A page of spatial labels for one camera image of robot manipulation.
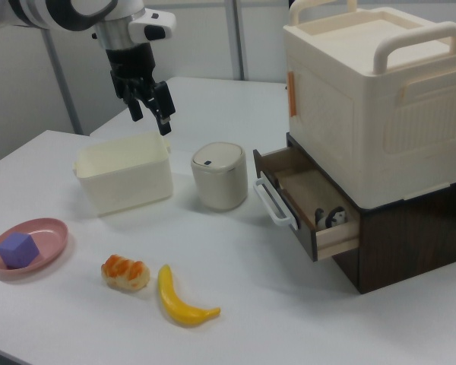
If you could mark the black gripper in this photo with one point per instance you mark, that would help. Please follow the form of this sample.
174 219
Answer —
131 64

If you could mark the small panda toy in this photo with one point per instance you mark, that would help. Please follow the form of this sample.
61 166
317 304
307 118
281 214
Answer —
336 218

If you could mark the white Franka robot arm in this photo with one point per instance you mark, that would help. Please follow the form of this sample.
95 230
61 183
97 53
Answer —
42 11

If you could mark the toy shrimp sushi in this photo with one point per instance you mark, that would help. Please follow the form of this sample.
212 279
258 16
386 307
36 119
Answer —
125 272

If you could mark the yellow toy banana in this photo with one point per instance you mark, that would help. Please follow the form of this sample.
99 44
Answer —
175 300

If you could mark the white open plastic bin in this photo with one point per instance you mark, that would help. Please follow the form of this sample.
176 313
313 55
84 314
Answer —
129 190

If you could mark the small cream lidded trash can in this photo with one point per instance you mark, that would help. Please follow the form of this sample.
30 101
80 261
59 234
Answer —
220 186

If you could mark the pink plastic plate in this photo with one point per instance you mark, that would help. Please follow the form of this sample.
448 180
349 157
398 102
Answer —
49 235

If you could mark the cream plastic storage box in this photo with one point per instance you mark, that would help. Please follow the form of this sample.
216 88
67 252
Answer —
327 133

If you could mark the purple cube block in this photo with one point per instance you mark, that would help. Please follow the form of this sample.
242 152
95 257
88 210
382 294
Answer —
17 251

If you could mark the dark brown wooden cabinet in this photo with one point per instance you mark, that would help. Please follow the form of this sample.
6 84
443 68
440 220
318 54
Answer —
403 243

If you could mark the grey partition post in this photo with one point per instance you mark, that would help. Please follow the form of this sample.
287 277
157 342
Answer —
61 83
237 38

